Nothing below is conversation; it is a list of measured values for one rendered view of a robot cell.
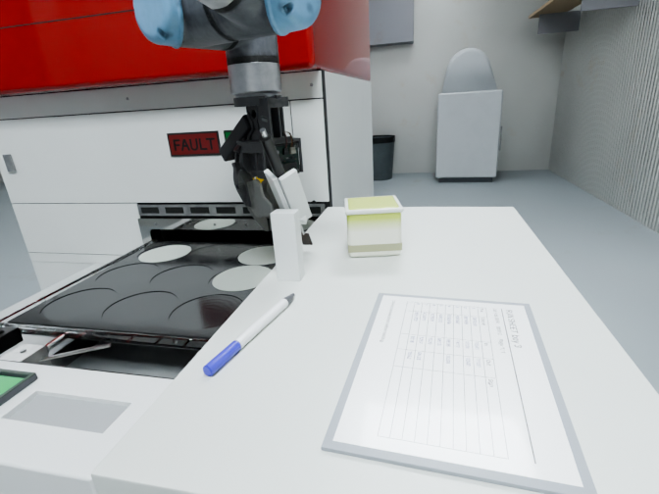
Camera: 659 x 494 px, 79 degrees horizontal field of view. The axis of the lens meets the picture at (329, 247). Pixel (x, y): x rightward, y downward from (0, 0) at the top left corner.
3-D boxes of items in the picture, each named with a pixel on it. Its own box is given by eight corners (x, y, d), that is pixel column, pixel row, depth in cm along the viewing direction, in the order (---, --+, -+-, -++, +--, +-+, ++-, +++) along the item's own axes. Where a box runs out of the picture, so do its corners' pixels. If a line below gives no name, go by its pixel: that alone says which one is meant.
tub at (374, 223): (346, 241, 60) (343, 197, 58) (395, 238, 60) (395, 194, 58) (347, 259, 53) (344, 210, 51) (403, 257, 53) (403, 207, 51)
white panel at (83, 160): (39, 258, 107) (-15, 99, 93) (335, 268, 88) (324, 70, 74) (28, 262, 104) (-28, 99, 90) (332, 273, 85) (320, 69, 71)
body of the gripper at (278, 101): (265, 184, 58) (254, 95, 53) (233, 179, 64) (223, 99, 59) (305, 175, 62) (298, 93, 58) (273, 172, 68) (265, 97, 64)
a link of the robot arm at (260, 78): (218, 67, 58) (264, 68, 63) (222, 100, 60) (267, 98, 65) (244, 61, 53) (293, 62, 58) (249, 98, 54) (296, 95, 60)
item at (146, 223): (150, 254, 95) (141, 217, 92) (329, 260, 85) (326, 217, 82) (145, 257, 94) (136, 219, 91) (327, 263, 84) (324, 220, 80)
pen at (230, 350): (288, 289, 43) (200, 365, 32) (296, 290, 43) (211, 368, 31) (289, 298, 44) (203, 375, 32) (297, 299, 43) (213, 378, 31)
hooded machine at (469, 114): (490, 172, 605) (499, 49, 547) (499, 182, 538) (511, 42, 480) (433, 173, 623) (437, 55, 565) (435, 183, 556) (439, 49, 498)
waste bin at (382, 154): (396, 174, 636) (395, 134, 615) (394, 180, 592) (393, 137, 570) (366, 175, 647) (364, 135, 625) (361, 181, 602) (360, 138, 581)
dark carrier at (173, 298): (157, 243, 88) (156, 240, 88) (306, 246, 80) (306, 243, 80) (8, 324, 57) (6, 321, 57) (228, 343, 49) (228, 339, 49)
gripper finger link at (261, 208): (269, 240, 62) (262, 182, 59) (248, 233, 66) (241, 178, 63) (284, 235, 64) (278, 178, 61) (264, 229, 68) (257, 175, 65)
